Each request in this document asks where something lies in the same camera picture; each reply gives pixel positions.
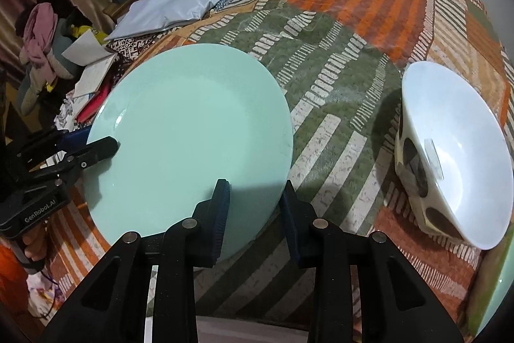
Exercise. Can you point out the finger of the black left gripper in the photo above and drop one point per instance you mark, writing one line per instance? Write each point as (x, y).
(60, 139)
(78, 156)

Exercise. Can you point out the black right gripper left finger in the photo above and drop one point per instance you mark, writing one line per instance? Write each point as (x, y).
(109, 305)

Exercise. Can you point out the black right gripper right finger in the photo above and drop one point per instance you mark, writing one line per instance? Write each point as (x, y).
(396, 303)

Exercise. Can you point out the mint green bowl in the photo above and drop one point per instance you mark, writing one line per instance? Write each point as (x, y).
(493, 281)

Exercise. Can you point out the mint green plate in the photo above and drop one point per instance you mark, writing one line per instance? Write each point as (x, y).
(184, 120)

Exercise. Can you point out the white plate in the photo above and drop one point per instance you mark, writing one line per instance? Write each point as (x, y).
(222, 330)

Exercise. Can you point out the left hand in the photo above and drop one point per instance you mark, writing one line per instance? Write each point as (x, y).
(35, 243)

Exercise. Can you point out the red notebook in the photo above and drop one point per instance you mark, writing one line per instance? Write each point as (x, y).
(93, 105)

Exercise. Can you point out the open notebook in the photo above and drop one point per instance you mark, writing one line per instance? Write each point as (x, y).
(94, 60)

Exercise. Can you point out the plush toy with pink scarf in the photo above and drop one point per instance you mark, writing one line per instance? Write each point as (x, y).
(47, 28)

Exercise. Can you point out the white bowl black dots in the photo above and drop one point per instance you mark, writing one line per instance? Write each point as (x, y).
(452, 159)

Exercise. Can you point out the striped patchwork bedspread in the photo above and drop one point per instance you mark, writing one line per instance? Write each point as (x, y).
(339, 63)

